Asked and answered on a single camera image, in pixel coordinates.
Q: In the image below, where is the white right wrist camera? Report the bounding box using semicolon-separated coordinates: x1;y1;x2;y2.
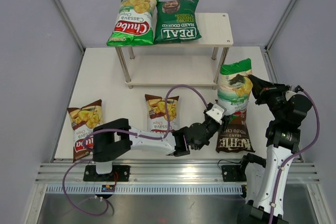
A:
285;86;301;101

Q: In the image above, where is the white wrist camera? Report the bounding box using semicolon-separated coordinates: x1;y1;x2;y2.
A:
205;104;226;124
285;86;301;101

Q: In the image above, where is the white slotted cable duct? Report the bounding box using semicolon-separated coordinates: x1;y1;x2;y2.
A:
46;184;243;195

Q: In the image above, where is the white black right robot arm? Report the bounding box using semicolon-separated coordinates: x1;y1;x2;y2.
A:
237;74;313;223

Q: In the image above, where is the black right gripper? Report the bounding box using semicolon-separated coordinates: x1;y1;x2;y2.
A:
248;75;290;122

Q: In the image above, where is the two-tier beige wooden shelf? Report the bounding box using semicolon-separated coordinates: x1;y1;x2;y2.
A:
116;13;234;89

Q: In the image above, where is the brown Chuba barbeque bag centre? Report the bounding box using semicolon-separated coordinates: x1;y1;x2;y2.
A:
144;94;180;133

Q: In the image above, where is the brown chuba barbeque bag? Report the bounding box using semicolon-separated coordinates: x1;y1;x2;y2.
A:
144;94;180;133
67;99;103;162

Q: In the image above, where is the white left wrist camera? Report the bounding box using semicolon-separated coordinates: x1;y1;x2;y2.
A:
205;104;226;124

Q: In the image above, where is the aluminium mounting rail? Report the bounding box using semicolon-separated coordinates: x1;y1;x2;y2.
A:
34;142;321;185

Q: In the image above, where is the brown Chuba barbeque bag left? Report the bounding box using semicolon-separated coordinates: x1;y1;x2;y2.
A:
67;99;103;162

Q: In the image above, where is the green REAL chips bag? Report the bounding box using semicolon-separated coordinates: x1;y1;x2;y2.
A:
154;0;202;44

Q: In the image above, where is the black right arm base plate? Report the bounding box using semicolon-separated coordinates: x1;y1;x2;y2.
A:
217;159;247;183

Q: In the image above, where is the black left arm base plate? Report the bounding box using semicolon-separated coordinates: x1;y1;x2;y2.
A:
83;165;131;182

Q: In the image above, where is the green Chuba cassava chips bag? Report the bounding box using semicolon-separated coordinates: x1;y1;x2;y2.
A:
107;0;159;47

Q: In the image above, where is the brown Kettle sea salt bag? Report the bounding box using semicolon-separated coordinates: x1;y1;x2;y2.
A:
216;110;255;153

